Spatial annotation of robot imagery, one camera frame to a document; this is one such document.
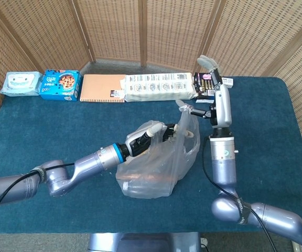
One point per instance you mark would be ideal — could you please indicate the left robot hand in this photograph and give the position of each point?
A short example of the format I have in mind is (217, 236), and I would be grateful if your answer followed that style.
(138, 143)

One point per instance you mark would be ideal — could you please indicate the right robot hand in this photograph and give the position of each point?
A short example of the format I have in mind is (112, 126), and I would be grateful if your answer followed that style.
(223, 105)

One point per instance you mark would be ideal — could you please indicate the clear plastic bag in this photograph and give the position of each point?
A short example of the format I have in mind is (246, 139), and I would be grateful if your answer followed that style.
(164, 165)

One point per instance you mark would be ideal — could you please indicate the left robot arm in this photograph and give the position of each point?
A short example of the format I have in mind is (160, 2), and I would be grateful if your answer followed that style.
(93, 162)

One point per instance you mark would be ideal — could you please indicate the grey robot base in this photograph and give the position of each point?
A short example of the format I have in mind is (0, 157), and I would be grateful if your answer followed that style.
(140, 242)

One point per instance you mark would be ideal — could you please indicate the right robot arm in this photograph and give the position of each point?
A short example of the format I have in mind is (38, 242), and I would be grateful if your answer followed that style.
(223, 168)

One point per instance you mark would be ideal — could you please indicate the small white box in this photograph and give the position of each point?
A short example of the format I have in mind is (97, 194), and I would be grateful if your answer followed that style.
(229, 82)

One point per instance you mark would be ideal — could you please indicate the black and pink snack pack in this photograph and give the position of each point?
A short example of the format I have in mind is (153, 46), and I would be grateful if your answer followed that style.
(202, 86)

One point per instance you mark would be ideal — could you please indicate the brown sausage stick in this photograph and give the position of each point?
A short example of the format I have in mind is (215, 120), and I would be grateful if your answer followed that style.
(145, 176)

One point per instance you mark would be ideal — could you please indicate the long white wrapped package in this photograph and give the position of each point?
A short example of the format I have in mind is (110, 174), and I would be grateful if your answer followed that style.
(159, 88)

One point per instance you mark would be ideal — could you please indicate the orange spiral notebook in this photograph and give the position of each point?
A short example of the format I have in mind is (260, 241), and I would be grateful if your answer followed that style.
(98, 88)

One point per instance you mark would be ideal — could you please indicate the blue table mat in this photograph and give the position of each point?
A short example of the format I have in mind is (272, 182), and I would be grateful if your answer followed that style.
(62, 123)

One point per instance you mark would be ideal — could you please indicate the woven folding screen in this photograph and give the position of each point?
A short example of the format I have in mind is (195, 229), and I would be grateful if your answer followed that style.
(174, 29)

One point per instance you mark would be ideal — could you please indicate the blue cookie box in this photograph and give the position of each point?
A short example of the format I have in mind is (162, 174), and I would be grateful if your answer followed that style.
(59, 85)

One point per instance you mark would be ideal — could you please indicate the white power socket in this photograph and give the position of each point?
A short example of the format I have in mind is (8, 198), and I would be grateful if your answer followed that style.
(204, 242)

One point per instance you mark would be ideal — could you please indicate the light blue wet wipes pack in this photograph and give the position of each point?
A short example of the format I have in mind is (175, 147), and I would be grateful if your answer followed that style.
(20, 84)

